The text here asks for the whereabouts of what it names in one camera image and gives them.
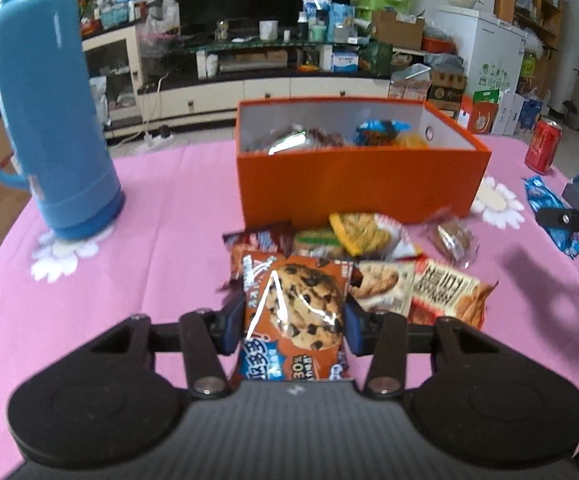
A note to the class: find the white power strip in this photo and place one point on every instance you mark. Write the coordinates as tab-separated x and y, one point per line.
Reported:
158	139

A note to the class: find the red soda can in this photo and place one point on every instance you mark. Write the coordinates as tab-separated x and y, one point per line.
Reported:
542	147

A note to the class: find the open cardboard box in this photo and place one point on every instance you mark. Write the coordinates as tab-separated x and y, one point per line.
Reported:
399	30

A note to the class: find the blue thermos flask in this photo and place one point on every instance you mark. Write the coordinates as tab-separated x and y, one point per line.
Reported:
54	110

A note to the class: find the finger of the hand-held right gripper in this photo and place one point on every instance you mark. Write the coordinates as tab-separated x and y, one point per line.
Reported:
564	219

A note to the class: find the teal basket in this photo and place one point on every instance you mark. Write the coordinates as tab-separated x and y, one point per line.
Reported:
114	14

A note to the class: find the orange white gift bag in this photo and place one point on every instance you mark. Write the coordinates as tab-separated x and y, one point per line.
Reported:
484	115

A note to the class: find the green bottle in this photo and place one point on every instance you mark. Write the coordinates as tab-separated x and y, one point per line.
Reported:
528	67

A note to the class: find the blue snack packet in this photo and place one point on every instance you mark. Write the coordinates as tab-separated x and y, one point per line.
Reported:
542	197

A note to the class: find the dark brown snack packet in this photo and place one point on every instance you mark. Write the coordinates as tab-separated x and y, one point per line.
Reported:
259	242

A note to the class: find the white television stand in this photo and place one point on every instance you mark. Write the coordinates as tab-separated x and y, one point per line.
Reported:
269	87

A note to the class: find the chocolate chip cookie packet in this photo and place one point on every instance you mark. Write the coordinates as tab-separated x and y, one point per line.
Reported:
299	300

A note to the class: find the light blue box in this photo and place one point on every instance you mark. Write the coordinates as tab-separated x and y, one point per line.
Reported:
342	15

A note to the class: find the blue white tissue box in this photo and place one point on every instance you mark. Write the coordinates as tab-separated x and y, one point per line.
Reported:
345	61

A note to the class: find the yellow noodle snack packet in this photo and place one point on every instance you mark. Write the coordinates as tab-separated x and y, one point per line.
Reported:
364	230

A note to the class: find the clear brown pastry packet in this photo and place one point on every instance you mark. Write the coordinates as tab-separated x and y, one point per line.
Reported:
452	237

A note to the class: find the white chest freezer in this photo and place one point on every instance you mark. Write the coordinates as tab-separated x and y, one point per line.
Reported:
489	50

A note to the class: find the glass jar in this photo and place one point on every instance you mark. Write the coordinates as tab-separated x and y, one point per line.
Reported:
221	31

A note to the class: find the silver foil snack packet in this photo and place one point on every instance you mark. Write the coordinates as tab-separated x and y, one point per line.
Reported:
287	141

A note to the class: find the red white cracker packet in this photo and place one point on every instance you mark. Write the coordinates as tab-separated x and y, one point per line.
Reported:
449	292

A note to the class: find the green beige snack packet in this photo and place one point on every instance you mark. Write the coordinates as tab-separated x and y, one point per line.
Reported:
317	245

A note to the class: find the blue white milk carton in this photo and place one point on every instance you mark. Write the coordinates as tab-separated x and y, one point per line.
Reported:
317	7

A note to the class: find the printed drinks carton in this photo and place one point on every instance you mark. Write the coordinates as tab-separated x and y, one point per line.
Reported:
447	90

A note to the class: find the blue cookie packet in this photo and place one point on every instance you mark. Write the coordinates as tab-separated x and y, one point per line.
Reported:
377	132

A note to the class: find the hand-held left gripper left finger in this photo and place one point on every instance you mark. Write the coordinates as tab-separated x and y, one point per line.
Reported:
232	327

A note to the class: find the beige cookie packet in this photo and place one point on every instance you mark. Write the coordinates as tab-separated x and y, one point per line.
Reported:
382	285

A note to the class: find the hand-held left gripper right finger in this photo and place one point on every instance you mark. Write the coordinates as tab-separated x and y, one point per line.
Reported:
354	330

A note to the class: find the dark green box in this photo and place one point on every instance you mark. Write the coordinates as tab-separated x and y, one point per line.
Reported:
377	58

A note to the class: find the orange cardboard box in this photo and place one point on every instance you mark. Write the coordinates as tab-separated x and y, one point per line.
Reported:
359	180

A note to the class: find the white glass door cabinet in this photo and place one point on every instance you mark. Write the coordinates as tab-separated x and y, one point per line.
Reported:
114	35

